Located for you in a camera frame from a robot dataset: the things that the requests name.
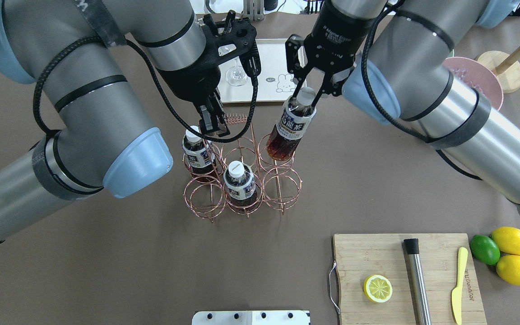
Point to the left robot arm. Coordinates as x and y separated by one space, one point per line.
109 141

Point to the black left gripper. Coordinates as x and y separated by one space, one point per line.
187 87

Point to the yellow plastic knife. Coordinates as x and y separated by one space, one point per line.
457 291

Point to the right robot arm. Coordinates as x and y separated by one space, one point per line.
387 61

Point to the clear wine glass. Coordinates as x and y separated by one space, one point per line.
235 75

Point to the wooden glass tree stand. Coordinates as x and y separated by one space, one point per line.
504 66

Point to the tea bottle far corner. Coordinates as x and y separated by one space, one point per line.
200 156

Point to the cream rabbit tray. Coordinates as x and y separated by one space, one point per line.
275 82

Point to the tea bottle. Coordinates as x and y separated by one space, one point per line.
241 187
298 113

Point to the half lemon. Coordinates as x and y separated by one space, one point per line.
378 288

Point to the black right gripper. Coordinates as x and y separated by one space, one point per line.
336 35

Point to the wooden cutting board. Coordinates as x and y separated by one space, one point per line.
359 256

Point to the steel muddler black tip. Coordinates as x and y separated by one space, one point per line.
411 246

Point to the whole lemon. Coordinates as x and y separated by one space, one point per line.
508 269
507 239

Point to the pink bowl with ice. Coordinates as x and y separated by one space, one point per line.
478 77

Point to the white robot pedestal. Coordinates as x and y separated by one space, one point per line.
252 317

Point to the copper wire bottle basket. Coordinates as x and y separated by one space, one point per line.
278 184

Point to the green lime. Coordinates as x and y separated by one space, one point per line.
484 249

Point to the aluminium frame post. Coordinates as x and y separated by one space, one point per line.
254 10

